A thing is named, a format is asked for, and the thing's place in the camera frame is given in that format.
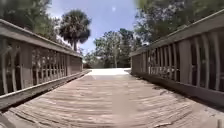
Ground pale concrete path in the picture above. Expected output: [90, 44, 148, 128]
[85, 67, 132, 77]

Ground wooden plank boardwalk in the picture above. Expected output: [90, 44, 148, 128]
[0, 73, 224, 128]

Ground palm tree with round crown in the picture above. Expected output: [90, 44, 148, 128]
[58, 9, 92, 52]

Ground weathered wooden railing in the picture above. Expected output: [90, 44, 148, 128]
[129, 9, 224, 107]
[0, 18, 92, 111]

